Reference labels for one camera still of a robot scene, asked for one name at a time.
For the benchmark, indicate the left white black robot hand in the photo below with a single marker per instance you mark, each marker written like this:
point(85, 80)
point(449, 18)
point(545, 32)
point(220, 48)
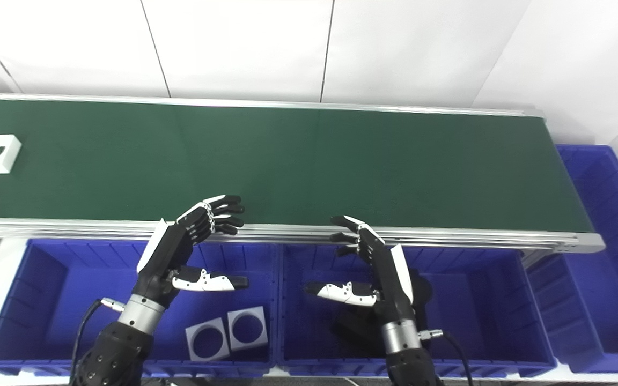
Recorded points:
point(167, 252)

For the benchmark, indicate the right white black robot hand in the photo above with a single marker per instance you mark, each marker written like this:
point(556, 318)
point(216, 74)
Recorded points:
point(392, 279)

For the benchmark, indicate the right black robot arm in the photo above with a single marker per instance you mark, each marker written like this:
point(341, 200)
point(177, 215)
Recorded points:
point(411, 364)

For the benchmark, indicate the black part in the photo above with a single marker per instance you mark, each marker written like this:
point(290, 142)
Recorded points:
point(354, 335)

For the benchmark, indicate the green conveyor belt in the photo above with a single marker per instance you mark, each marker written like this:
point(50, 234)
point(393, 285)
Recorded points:
point(448, 238)
point(287, 161)

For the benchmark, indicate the blue plastic bin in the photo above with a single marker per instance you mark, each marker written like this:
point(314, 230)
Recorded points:
point(609, 257)
point(480, 311)
point(35, 300)

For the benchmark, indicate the white square part round hole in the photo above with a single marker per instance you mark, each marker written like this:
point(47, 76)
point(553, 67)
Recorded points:
point(195, 354)
point(235, 344)

